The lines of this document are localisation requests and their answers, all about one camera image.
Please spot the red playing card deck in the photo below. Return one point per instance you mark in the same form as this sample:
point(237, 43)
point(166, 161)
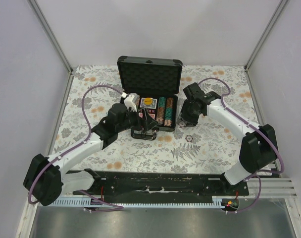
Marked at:
point(141, 115)

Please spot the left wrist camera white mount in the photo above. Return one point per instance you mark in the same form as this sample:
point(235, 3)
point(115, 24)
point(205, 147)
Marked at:
point(131, 101)

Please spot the white slotted cable duct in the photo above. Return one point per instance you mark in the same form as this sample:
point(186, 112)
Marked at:
point(86, 202)

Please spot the chip column in case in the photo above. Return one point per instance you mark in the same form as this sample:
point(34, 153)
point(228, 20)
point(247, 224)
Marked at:
point(168, 112)
point(160, 110)

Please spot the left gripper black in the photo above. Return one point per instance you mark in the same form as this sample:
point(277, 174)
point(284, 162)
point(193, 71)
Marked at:
point(148, 122)

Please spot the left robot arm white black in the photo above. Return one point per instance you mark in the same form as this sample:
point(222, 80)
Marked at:
point(48, 177)

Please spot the aluminium frame rails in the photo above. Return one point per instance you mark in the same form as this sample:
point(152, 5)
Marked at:
point(231, 203)

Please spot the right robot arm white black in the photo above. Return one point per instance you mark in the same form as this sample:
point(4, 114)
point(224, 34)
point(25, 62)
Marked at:
point(258, 143)

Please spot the tan blue chip stack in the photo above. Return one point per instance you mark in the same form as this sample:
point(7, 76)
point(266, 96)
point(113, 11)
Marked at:
point(182, 124)

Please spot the floral table mat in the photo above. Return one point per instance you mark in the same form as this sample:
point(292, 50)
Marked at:
point(208, 148)

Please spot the blue playing card deck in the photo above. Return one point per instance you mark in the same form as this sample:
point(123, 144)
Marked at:
point(153, 106)

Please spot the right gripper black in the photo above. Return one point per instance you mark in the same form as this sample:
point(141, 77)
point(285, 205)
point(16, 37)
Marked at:
point(190, 122)

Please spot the yellow round blind button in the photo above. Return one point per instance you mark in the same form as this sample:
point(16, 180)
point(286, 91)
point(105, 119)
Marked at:
point(148, 101)

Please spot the black poker set case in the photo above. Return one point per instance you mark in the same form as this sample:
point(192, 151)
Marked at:
point(155, 78)

